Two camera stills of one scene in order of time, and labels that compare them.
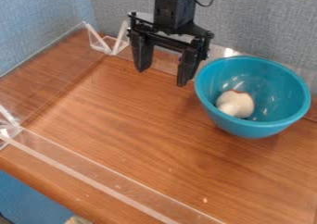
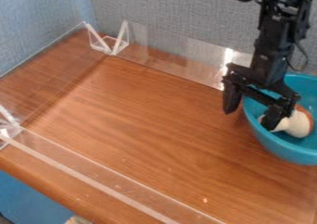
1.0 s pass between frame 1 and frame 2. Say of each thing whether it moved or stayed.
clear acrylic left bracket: stayed
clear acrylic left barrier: stayed
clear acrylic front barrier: stayed
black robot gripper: moved
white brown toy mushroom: moved
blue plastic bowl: moved
